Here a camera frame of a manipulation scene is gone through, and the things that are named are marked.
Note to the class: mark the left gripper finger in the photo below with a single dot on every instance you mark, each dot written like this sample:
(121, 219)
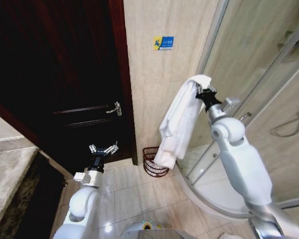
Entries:
(93, 148)
(111, 148)

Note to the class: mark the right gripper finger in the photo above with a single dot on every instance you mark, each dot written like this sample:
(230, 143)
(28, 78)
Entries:
(199, 88)
(210, 88)

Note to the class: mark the white towel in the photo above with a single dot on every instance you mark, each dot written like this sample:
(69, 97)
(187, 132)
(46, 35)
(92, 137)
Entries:
(182, 119)

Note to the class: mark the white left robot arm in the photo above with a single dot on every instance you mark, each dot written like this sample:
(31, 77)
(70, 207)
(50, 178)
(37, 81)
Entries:
(82, 199)

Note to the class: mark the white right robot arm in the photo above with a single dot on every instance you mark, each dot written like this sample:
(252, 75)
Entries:
(241, 159)

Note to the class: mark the silver shower door knob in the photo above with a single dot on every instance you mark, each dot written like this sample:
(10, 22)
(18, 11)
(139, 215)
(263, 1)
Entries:
(245, 116)

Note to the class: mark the dark wooden door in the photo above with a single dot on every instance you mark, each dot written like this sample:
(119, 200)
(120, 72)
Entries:
(57, 74)

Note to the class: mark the marble vanity counter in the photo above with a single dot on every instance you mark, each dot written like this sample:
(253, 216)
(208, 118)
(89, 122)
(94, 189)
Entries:
(7, 169)

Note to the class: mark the white robot front shell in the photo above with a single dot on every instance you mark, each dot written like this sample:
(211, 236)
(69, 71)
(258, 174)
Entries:
(154, 230)

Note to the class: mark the glass shower enclosure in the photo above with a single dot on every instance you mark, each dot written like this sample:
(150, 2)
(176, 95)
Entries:
(259, 62)

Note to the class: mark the blue yellow wall sticker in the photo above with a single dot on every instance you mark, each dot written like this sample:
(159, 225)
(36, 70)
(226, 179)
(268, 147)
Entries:
(163, 43)

